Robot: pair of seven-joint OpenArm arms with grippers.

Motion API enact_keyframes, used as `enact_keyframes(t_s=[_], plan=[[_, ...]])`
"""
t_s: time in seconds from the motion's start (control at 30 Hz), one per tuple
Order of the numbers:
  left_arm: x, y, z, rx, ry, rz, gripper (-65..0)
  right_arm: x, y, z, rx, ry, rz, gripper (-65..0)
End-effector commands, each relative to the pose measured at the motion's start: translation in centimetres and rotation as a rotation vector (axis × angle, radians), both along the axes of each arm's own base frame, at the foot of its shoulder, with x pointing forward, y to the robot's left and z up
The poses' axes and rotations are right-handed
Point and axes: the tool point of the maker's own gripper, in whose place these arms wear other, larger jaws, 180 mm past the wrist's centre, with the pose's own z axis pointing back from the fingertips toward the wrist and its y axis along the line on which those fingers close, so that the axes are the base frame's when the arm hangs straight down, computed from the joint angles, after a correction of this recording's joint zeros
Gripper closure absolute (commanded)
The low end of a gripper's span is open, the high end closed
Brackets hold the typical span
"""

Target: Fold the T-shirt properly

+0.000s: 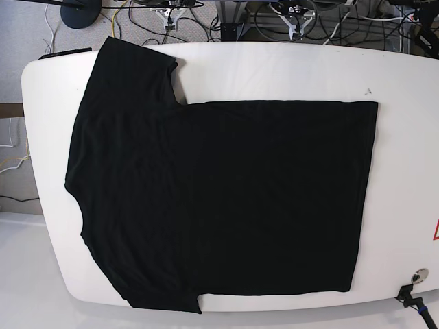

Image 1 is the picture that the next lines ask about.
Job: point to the black T-shirt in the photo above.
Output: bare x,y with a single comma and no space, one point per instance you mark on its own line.
226,198

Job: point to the black table leg column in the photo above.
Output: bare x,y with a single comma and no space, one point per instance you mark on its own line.
231,32

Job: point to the round black stand base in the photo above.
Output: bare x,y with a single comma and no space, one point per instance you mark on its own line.
80,14

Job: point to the red warning triangle sticker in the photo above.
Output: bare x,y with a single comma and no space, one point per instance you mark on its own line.
436,236

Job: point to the silver table grommet right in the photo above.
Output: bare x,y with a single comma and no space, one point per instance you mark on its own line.
420,276

